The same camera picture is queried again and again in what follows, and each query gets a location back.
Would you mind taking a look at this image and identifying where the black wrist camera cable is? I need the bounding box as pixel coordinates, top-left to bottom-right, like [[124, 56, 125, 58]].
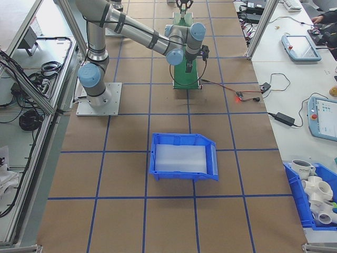
[[199, 60, 209, 81]]

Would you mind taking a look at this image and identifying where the black cable coil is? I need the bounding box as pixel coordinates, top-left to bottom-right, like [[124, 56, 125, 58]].
[[40, 61, 63, 79], [19, 109, 45, 132]]

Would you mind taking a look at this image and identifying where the white keyboard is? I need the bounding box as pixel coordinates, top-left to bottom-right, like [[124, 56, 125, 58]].
[[283, 0, 303, 13]]

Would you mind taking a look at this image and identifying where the light blue teach pendant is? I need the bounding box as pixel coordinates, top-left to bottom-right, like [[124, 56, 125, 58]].
[[306, 95, 337, 140], [281, 34, 322, 63]]

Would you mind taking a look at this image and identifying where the grey metal box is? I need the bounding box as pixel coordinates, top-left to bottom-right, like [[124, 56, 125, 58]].
[[17, 26, 40, 56]]

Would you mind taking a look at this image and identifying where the black sleeved forearm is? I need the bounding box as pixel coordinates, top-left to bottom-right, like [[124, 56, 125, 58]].
[[321, 9, 337, 26]]

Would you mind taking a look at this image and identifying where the metal V-shaped frame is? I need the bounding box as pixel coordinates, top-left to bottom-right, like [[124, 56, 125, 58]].
[[0, 0, 89, 247]]

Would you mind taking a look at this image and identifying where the green conveyor belt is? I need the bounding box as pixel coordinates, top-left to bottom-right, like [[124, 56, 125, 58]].
[[172, 12, 204, 91]]

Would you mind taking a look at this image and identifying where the black power adapter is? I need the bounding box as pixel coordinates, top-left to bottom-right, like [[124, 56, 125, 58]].
[[275, 111, 296, 126]]

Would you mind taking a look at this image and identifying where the red wire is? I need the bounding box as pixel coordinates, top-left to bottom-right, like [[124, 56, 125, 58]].
[[202, 78, 263, 102]]

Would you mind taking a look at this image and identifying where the white cloth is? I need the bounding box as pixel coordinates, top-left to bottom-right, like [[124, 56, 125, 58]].
[[0, 144, 19, 193]]

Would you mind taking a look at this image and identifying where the aluminium frame post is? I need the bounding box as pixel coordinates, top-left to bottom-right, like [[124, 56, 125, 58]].
[[246, 0, 277, 61]]

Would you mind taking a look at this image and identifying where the blue bin with white parts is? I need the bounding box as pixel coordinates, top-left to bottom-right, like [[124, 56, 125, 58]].
[[283, 162, 337, 231]]

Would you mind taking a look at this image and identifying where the white pipe fitting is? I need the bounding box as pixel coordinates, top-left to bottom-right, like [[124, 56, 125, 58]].
[[301, 175, 334, 207], [309, 199, 337, 227]]

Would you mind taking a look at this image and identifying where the blue storage bin foam liner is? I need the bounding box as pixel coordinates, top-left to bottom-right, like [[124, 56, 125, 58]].
[[148, 133, 220, 183]]

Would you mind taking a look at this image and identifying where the white square base plate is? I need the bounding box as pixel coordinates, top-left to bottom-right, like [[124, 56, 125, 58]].
[[75, 82, 123, 117]]

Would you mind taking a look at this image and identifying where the white printed mug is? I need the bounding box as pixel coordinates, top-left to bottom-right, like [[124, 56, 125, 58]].
[[291, 159, 316, 178]]

